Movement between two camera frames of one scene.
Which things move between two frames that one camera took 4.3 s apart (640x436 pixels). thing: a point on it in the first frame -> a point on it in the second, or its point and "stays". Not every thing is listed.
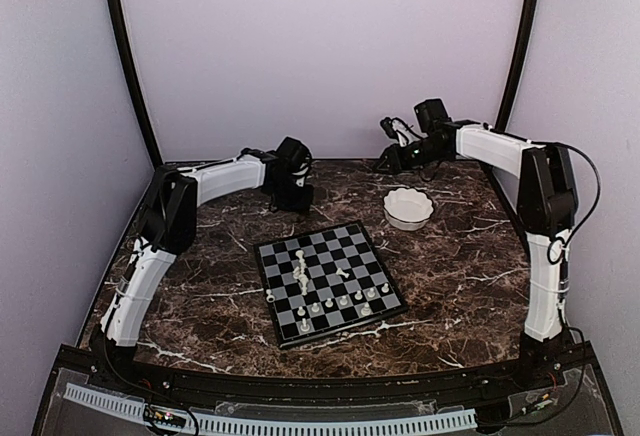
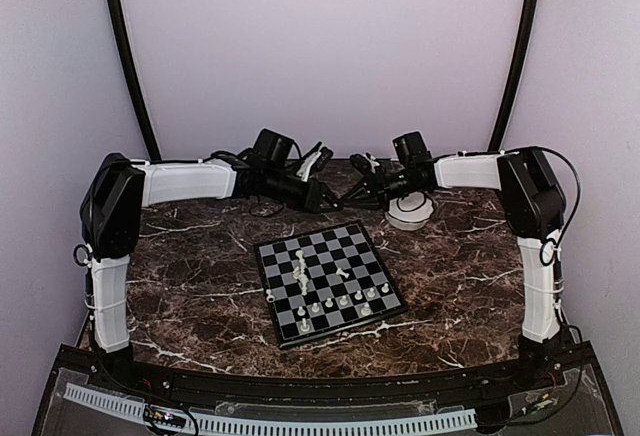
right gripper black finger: x=388 y=163 -> x=366 y=196
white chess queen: x=304 y=280 stays
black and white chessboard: x=326 y=280 stays
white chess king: x=302 y=263 stays
